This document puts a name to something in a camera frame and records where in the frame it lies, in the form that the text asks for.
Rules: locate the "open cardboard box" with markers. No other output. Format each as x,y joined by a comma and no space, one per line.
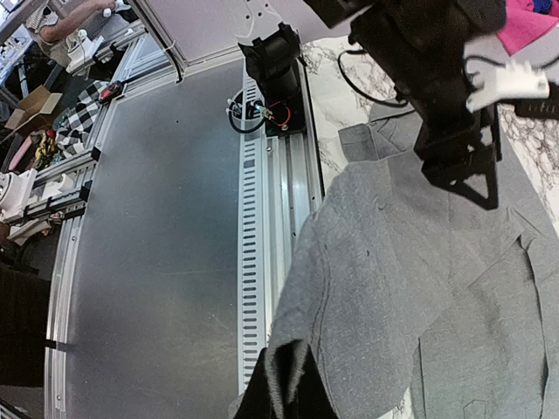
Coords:
32,109

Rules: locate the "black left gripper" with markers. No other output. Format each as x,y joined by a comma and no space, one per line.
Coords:
463,157

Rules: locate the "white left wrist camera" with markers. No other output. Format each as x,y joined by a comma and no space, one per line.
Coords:
522,86

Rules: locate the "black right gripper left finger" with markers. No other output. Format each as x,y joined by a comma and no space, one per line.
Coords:
256,402

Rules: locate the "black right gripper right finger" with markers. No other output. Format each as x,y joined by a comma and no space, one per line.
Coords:
311,396

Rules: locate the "aluminium front frame rail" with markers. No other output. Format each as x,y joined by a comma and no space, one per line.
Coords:
279,186

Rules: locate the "grey garment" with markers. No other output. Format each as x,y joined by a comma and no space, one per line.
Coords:
404,290

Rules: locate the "black white checkered cloth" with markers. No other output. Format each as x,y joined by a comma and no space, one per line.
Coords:
77,122

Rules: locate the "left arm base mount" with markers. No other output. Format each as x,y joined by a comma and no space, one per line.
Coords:
273,63

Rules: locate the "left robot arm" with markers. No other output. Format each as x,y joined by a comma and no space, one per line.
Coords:
420,45

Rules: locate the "aluminium workbench frame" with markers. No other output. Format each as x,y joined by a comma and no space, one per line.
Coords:
36,192

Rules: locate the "pink garment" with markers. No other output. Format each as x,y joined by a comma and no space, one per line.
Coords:
527,21

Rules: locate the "person at background desk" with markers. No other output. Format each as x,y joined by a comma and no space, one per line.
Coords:
52,31

